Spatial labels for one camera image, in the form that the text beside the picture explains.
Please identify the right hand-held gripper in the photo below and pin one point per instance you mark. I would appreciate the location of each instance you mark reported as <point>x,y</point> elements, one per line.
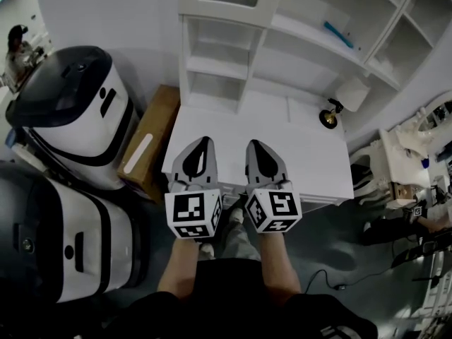
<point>273,210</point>

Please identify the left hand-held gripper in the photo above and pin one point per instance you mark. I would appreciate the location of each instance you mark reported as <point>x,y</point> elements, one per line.
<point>192,210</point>

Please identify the person's left forearm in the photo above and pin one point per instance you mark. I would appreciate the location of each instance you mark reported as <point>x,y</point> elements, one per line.
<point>178,270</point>

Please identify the person's right forearm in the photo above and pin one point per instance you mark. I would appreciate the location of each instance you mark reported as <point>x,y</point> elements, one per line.
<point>280,267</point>

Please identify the white desk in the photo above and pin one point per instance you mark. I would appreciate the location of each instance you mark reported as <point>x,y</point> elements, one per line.
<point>303,161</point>

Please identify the brown cardboard box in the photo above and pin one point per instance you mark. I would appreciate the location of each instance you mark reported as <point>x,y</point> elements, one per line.
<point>155,136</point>

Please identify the person's white right shoe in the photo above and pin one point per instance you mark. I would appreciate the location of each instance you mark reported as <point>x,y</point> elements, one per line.
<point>236,215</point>

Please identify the person's white shoe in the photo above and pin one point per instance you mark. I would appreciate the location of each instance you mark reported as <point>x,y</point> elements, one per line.
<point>236,215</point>
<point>207,251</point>

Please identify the person's grey trousers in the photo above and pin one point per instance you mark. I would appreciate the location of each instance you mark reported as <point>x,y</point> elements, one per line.
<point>238,242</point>

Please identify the person's white left shoe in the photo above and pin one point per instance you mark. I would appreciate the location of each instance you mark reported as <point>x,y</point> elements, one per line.
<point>207,251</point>

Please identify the narrow white cubby shelf unit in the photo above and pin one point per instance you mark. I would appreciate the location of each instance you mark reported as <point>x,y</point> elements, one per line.
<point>215,69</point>

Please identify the white shade desk lamp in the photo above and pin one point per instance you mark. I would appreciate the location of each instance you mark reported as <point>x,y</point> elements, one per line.
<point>351,92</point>

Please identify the white ornate vanity table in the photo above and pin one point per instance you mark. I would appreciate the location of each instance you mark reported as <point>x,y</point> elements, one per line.
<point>395,161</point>

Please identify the small wooden box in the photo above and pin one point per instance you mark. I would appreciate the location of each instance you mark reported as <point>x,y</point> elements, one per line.
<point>403,191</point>

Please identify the person's black shirt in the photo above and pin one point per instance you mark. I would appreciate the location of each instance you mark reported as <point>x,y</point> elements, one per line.
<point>229,306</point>

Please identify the teal blue flat object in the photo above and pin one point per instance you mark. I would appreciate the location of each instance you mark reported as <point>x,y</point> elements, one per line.
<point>339,34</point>

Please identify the small blue bottle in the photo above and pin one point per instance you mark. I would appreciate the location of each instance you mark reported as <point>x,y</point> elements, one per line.
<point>426,163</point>

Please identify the white ornate mirror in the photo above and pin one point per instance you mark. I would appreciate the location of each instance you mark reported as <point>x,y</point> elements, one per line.
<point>436,113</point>

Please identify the wide white cubby shelf unit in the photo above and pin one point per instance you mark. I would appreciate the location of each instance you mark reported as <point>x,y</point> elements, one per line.
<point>399,41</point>

